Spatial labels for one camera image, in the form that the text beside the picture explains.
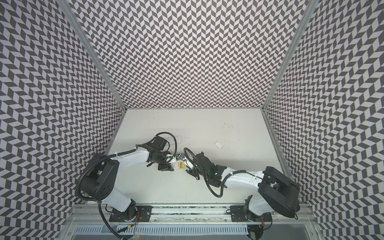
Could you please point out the white remote with green buttons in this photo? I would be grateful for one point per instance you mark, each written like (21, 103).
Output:
(178, 166)

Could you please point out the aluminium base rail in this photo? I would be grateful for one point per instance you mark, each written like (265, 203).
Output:
(205, 213)

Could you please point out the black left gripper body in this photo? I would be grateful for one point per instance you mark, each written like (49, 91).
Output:
(161, 158)

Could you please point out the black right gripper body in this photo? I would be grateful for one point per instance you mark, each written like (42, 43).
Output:
(197, 162)

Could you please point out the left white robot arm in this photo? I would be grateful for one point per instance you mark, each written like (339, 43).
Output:
(98, 181)

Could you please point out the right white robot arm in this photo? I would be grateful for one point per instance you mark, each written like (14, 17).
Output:
(272, 191)

